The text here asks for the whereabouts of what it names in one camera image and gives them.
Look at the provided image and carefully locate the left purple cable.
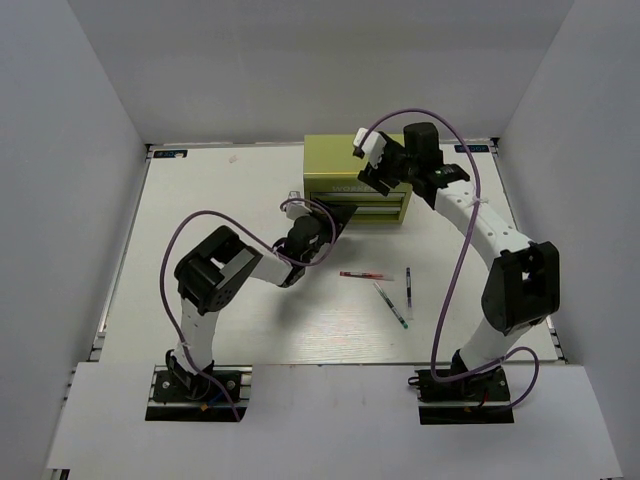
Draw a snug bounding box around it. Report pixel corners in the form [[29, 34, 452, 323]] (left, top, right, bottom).
[[158, 198, 337, 421]]

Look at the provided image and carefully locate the red pen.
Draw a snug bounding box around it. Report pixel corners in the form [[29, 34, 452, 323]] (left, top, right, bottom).
[[339, 271, 387, 280]]

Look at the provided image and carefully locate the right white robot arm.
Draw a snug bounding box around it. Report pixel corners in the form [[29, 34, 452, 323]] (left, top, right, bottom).
[[353, 122, 560, 399]]

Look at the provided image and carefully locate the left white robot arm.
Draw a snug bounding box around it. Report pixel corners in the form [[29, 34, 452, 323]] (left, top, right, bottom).
[[166, 192, 357, 399]]

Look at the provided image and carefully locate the left blue table label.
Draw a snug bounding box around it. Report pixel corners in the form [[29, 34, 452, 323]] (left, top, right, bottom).
[[153, 149, 188, 159]]

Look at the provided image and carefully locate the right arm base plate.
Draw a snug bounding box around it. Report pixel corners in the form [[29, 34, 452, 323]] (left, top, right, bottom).
[[407, 367, 514, 426]]

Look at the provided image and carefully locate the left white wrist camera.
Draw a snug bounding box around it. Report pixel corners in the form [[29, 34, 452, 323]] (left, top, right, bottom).
[[281, 190, 310, 221]]

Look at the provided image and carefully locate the green metal drawer chest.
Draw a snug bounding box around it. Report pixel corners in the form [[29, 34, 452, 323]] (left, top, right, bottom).
[[303, 134, 412, 225]]

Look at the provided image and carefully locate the blue table label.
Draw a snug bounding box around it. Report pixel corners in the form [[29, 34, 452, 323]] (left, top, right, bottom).
[[454, 144, 490, 153], [153, 149, 188, 159]]

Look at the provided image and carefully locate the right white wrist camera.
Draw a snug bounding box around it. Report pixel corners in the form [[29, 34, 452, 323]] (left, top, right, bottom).
[[353, 128, 387, 169]]

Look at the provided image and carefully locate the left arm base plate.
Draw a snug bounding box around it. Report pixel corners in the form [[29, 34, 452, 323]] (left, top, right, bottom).
[[145, 365, 252, 423]]

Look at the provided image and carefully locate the right blue table label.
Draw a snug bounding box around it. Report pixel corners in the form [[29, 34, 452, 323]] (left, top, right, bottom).
[[454, 144, 490, 153]]

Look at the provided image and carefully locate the purple pen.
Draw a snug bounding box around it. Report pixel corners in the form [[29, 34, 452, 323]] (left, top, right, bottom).
[[405, 267, 414, 320]]

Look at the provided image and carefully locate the green pen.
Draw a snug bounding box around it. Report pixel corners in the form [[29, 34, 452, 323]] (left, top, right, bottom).
[[373, 282, 409, 330]]

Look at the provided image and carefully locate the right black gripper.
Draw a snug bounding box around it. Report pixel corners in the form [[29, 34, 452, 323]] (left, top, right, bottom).
[[359, 136, 420, 196]]

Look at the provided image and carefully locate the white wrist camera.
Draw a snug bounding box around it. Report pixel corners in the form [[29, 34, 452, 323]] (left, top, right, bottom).
[[353, 128, 387, 169], [281, 190, 310, 221]]

